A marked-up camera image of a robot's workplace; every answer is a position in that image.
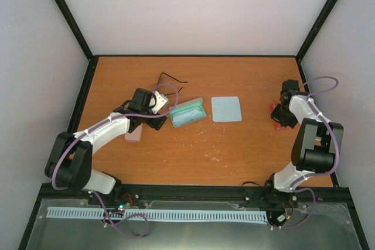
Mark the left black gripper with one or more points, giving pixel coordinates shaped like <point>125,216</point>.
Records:
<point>156,122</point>

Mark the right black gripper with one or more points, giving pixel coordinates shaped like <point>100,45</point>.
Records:
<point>275,116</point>

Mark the orange lens clear sunglasses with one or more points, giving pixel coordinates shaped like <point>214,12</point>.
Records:
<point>276,125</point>

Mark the grey glasses case teal lining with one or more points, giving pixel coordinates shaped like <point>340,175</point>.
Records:
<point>198,102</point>

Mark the light blue cloth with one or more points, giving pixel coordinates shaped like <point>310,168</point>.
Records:
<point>187,116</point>
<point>226,109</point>

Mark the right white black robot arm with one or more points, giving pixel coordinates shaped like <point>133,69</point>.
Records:
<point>316,150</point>

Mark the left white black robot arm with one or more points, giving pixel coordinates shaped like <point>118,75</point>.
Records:
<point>70,162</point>

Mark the pink glasses case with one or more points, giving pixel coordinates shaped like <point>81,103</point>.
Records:
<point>134,136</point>

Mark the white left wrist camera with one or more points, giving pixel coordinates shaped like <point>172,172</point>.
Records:
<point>158,101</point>

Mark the black frame glasses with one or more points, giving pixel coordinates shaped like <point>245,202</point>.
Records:
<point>165,78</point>

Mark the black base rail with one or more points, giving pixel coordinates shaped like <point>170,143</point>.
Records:
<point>253,196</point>

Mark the light blue slotted cable duct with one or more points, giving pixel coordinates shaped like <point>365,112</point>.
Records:
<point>257,217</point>

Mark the black cage frame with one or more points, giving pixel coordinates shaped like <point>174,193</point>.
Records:
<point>334,193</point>

